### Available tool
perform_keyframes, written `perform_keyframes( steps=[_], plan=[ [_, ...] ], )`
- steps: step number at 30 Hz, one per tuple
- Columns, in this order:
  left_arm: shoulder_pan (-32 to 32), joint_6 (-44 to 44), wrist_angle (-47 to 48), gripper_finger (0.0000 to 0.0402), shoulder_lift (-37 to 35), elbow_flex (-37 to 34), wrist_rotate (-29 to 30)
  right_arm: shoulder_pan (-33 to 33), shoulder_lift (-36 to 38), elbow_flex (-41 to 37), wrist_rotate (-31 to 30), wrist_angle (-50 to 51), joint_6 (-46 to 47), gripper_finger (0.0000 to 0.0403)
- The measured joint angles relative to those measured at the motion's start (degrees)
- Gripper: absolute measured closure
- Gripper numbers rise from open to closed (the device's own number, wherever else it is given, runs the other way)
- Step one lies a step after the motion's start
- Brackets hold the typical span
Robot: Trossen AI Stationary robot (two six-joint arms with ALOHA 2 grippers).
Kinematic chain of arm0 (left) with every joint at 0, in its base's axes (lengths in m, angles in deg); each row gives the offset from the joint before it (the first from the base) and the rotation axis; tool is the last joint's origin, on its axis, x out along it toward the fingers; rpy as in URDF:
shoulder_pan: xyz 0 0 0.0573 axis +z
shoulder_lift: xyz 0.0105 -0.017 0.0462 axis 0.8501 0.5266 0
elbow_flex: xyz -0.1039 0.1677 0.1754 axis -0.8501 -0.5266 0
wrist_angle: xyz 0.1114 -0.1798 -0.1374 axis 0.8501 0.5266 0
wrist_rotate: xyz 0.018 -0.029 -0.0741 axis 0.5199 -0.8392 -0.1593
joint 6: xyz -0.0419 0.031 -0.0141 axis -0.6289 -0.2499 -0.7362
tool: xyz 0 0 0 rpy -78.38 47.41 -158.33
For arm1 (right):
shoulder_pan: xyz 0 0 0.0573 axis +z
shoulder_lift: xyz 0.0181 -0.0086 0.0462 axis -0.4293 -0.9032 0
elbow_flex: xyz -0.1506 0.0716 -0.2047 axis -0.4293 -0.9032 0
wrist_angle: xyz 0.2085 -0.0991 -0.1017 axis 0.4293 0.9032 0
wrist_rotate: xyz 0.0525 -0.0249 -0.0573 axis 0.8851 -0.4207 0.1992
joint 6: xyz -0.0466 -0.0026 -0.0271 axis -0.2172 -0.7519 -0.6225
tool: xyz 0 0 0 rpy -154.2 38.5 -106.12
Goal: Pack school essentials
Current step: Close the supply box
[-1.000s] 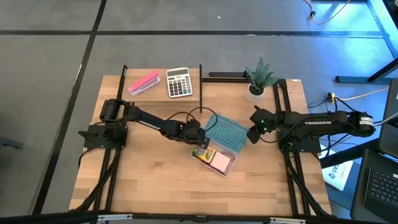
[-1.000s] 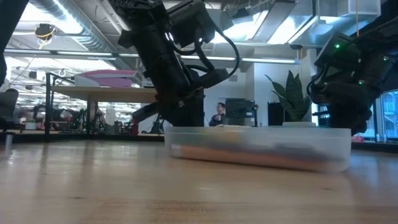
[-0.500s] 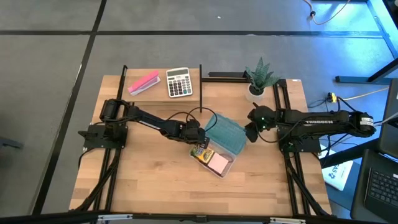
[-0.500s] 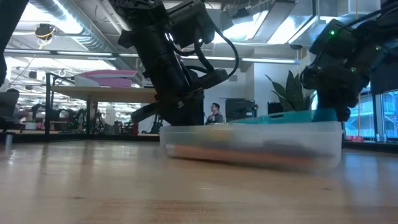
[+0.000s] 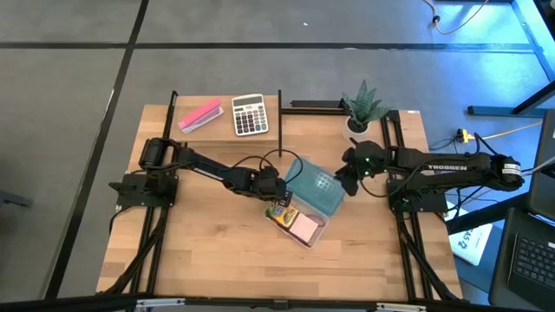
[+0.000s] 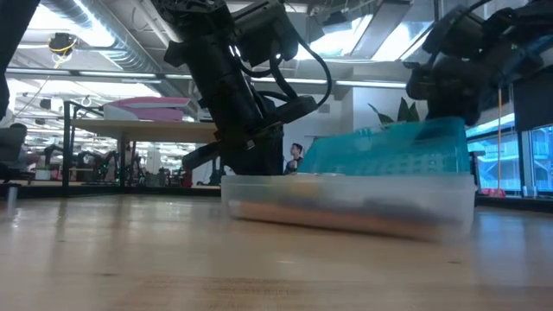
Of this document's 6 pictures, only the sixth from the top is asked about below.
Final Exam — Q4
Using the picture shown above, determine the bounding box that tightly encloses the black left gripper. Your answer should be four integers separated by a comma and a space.
181, 85, 320, 177

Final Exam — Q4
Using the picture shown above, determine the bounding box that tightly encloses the wooden shelf with black frame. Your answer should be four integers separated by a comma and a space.
71, 119, 220, 145

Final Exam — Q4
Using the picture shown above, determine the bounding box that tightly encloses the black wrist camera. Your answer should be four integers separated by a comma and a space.
421, 3, 487, 55
232, 0, 300, 67

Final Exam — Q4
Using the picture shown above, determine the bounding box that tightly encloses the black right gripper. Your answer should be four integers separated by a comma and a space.
405, 50, 499, 127

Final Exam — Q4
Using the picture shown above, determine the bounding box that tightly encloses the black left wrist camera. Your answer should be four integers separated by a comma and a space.
232, 0, 300, 67

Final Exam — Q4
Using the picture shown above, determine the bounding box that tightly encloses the pink stapler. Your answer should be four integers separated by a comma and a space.
103, 96, 194, 123

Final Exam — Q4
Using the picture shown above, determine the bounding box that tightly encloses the orange pencil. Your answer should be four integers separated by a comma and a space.
232, 199, 446, 242

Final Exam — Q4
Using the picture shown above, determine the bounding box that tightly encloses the black ceiling cable reel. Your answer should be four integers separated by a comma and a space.
47, 32, 79, 57

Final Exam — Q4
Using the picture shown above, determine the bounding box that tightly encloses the clear pencil box blue lid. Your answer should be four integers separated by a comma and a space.
219, 115, 480, 244

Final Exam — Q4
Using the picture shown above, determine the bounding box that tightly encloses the dark office chair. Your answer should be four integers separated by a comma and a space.
0, 123, 28, 181

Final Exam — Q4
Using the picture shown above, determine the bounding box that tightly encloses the long ceiling light bar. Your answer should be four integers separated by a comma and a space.
0, 67, 410, 91

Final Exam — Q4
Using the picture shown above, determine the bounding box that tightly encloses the person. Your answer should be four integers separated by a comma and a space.
283, 143, 305, 175

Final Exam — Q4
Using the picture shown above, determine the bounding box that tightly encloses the black perforated stand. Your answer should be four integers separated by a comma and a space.
469, 149, 487, 195

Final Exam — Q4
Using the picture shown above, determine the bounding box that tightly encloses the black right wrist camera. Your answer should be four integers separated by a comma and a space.
421, 3, 487, 55

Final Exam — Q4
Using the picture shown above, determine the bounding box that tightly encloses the green snake plant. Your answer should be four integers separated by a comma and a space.
367, 96, 429, 127

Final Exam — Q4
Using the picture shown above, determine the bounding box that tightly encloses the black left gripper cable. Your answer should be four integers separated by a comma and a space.
232, 25, 334, 113

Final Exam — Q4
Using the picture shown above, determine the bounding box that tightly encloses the yellow hanging cable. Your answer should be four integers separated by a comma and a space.
496, 86, 505, 191

